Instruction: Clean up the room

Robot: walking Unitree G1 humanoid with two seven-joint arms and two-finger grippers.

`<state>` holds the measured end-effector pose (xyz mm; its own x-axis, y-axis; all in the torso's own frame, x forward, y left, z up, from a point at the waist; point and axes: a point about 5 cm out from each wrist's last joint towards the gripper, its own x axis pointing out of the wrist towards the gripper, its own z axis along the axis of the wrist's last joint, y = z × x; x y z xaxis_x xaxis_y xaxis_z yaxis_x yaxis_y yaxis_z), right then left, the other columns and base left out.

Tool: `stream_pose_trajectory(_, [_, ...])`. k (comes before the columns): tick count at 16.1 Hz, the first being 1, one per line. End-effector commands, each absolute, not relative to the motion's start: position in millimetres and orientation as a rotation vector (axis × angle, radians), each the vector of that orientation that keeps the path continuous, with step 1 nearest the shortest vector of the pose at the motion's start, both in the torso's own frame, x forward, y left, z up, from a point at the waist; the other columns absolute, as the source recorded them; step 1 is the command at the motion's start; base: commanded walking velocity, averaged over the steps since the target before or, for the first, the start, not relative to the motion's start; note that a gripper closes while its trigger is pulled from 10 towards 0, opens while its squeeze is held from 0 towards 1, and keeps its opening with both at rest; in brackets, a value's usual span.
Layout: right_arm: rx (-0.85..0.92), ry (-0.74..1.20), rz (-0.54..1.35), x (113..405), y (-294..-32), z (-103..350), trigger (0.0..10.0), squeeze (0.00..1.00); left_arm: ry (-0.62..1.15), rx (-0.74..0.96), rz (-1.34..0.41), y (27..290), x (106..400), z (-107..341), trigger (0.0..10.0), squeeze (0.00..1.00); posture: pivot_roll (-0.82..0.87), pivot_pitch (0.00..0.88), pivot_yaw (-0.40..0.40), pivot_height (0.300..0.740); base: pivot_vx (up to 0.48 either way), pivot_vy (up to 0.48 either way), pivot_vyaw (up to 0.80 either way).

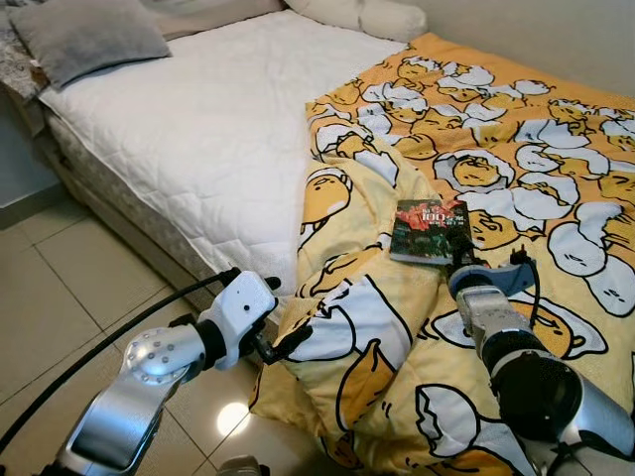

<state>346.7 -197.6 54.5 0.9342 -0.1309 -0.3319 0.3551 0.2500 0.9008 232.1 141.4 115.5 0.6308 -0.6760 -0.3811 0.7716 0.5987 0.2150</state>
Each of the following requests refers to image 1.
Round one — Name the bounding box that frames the dark green red book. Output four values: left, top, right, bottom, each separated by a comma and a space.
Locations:
390, 198, 473, 267

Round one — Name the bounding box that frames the yellow egg print quilt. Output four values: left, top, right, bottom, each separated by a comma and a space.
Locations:
248, 32, 635, 476

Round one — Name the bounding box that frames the grey plush pillow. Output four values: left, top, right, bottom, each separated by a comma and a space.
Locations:
8, 0, 172, 88

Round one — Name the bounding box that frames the grey robot leg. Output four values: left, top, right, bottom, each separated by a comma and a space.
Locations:
216, 456, 269, 476

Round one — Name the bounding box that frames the white quilted mattress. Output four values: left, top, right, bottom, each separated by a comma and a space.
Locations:
40, 10, 408, 298

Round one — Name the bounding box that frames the beige bolster pillow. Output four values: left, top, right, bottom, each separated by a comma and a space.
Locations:
283, 0, 428, 43

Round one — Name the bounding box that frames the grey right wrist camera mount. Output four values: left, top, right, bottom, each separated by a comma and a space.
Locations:
448, 260, 537, 298

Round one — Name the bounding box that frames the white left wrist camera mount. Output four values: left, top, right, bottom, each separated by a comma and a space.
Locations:
198, 270, 281, 370

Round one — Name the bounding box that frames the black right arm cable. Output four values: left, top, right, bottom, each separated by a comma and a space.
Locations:
509, 248, 545, 330

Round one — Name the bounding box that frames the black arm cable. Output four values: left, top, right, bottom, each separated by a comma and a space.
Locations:
509, 248, 545, 330
0, 266, 242, 452

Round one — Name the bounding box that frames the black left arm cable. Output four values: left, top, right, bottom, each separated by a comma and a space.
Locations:
0, 266, 242, 452

